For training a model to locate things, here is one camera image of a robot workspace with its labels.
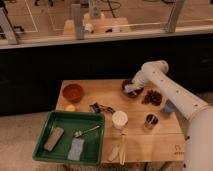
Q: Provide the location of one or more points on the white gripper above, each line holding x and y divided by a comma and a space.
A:
135, 87

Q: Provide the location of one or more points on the white blue towel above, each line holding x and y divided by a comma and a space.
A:
127, 88

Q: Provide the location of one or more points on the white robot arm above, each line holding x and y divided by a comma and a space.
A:
199, 113

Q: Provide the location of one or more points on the dark brown bowl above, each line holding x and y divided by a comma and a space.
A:
133, 94

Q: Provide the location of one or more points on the red orange bowl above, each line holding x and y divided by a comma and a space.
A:
73, 93

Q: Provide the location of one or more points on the dark dried fruit pile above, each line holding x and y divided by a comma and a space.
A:
153, 97

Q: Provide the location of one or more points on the small dark metal cup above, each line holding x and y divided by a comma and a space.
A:
151, 121

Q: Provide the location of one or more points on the white cup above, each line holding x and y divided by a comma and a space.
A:
119, 119

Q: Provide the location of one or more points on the blue cup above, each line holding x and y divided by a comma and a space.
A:
169, 107

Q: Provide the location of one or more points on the black binder clip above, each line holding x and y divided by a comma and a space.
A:
98, 108

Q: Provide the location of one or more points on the wooden chopsticks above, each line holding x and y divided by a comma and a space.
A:
122, 150

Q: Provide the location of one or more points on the small yellow ball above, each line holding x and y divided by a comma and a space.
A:
70, 108

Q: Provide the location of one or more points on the wooden stand behind glass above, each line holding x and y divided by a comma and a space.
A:
99, 26

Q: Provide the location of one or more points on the pale wooden spatula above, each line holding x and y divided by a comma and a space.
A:
113, 154

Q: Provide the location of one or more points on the metal spoon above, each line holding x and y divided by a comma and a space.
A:
79, 133

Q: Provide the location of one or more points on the grey cloth piece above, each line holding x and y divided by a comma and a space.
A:
76, 149

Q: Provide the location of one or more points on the green plastic tray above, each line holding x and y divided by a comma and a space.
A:
71, 122

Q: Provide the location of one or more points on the grey metal post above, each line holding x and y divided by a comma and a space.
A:
78, 21

